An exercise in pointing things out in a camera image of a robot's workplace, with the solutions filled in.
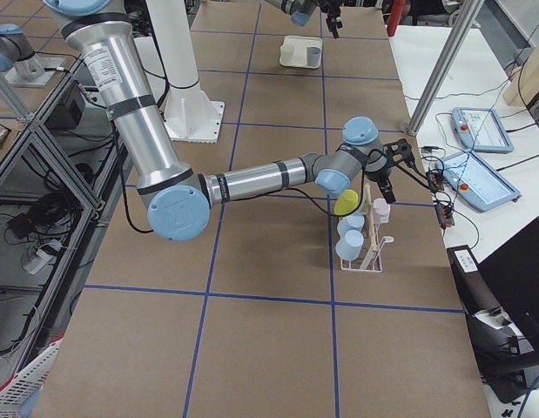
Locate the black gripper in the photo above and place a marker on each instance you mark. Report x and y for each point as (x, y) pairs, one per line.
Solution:
(379, 174)
(331, 10)

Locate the aluminium frame post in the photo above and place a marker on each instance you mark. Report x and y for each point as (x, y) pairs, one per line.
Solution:
(456, 37)

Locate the white wire cup rack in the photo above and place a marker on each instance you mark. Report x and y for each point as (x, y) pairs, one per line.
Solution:
(370, 256)

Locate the grey plastic cup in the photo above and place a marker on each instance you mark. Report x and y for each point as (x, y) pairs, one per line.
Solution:
(313, 57)

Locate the blue teach pendant near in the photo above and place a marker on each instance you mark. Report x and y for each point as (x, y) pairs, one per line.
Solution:
(477, 182)

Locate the blue teach pendant far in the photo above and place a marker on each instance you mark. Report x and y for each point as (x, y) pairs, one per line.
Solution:
(481, 129)

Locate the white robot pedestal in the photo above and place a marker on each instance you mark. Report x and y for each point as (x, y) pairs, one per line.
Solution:
(189, 114)

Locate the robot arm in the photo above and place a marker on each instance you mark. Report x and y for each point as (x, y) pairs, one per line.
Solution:
(300, 12)
(282, 129)

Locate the pink plastic cup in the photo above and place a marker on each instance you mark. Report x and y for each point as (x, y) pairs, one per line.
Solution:
(381, 210)

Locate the yellow plastic cup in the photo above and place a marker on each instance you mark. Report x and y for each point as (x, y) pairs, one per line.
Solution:
(346, 203)

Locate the pale green plastic cup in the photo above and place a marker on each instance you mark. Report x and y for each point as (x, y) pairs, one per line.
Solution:
(286, 55)

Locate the light blue plastic cup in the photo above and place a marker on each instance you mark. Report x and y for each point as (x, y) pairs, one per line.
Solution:
(352, 222)

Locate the brown paper table mat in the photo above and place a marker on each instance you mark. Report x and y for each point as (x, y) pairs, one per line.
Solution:
(259, 320)

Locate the blue teach pendant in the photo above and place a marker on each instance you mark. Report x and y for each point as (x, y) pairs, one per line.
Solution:
(481, 129)
(477, 182)

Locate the black laptop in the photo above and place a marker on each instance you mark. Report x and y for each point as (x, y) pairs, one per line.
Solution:
(512, 275)

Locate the beige paper cup tray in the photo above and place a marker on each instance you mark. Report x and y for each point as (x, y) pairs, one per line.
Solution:
(300, 45)

